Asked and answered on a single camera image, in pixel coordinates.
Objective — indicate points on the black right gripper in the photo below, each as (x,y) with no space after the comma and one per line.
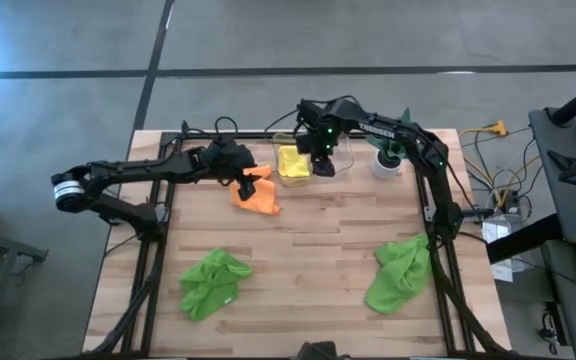
(320,137)

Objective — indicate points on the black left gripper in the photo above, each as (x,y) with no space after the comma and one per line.
(228,160)

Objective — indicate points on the orange microfiber towel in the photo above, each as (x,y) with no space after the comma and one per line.
(260,200)

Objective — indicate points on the yellow microfiber towel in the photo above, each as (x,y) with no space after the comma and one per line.
(293,162)

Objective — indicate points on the green cloth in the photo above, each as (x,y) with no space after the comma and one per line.
(213,285)

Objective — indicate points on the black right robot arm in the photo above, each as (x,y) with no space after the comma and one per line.
(418,145)

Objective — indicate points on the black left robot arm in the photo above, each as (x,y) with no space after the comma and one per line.
(128,172)

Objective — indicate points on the green microfiber towel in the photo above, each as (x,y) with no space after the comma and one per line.
(400,275)

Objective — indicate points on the clear plastic bin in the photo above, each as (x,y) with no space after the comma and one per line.
(343,165)

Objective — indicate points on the green succulent plant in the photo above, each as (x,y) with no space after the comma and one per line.
(390,147)

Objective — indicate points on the black floor beam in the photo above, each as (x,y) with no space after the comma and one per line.
(523,240)

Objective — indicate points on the grey side desk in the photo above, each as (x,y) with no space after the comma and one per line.
(563,200)

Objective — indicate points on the black aluminium table frame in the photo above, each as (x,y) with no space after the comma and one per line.
(170,235)

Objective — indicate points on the black table-level camera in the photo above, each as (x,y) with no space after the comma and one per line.
(318,351)

